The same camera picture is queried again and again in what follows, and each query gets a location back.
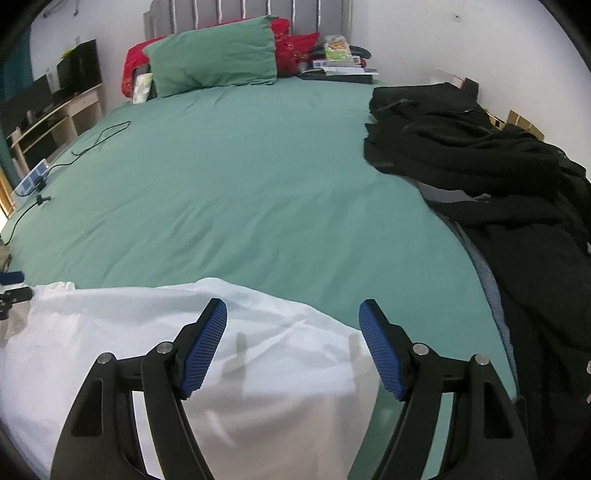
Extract grey blue garment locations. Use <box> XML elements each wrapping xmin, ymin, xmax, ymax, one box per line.
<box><xmin>416</xmin><ymin>185</ymin><xmax>514</xmax><ymax>370</ymax></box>

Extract grey headboard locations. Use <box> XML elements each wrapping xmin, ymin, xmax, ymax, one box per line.
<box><xmin>143</xmin><ymin>0</ymin><xmax>355</xmax><ymax>43</ymax></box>

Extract black monitor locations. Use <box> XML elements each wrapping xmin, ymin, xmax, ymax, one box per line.
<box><xmin>57</xmin><ymin>39</ymin><xmax>103</xmax><ymax>99</ymax></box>

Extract dark flat screen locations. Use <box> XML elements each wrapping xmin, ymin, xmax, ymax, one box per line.
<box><xmin>0</xmin><ymin>73</ymin><xmax>52</xmax><ymax>136</ymax></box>

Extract black cable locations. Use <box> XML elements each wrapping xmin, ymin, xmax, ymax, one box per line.
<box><xmin>71</xmin><ymin>120</ymin><xmax>133</xmax><ymax>157</ymax></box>
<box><xmin>0</xmin><ymin>162</ymin><xmax>75</xmax><ymax>246</ymax></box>

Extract yellow wooden frame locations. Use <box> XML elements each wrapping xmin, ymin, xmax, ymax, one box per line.
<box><xmin>0</xmin><ymin>167</ymin><xmax>14</xmax><ymax>219</ymax></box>

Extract red pillow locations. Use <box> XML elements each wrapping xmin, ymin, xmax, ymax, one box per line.
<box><xmin>121</xmin><ymin>18</ymin><xmax>322</xmax><ymax>98</ymax></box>

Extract green bed sheet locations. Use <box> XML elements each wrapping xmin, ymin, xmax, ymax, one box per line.
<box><xmin>0</xmin><ymin>76</ymin><xmax>525</xmax><ymax>480</ymax></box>

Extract white garment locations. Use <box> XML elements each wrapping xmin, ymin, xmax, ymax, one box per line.
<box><xmin>0</xmin><ymin>277</ymin><xmax>385</xmax><ymax>480</ymax></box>

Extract cardboard box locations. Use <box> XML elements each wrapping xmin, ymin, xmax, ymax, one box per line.
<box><xmin>434</xmin><ymin>68</ymin><xmax>546</xmax><ymax>141</ymax></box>

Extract colourful packet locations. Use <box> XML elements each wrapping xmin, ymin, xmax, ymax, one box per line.
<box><xmin>323</xmin><ymin>34</ymin><xmax>355</xmax><ymax>63</ymax></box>

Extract blue and white box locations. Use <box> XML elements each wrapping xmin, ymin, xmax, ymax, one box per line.
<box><xmin>14</xmin><ymin>159</ymin><xmax>49</xmax><ymax>196</ymax></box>

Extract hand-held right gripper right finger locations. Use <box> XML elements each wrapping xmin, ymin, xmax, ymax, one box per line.
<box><xmin>359</xmin><ymin>299</ymin><xmax>539</xmax><ymax>480</ymax></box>

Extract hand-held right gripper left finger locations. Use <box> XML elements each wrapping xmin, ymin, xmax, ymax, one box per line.
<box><xmin>50</xmin><ymin>298</ymin><xmax>228</xmax><ymax>480</ymax></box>

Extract small white patterned pillow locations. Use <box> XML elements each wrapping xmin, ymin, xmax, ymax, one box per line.
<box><xmin>131</xmin><ymin>72</ymin><xmax>154</xmax><ymax>105</ymax></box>

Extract green pillow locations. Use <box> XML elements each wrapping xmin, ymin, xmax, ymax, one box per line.
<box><xmin>143</xmin><ymin>15</ymin><xmax>280</xmax><ymax>98</ymax></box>

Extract pile of black clothes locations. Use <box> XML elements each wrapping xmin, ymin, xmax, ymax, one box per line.
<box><xmin>363</xmin><ymin>82</ymin><xmax>591</xmax><ymax>480</ymax></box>

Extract stack of books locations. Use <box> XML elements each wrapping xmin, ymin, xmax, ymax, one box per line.
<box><xmin>297</xmin><ymin>44</ymin><xmax>382</xmax><ymax>86</ymax></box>

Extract light wooden desk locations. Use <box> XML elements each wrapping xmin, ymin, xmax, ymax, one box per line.
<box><xmin>8</xmin><ymin>83</ymin><xmax>108</xmax><ymax>182</ymax></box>

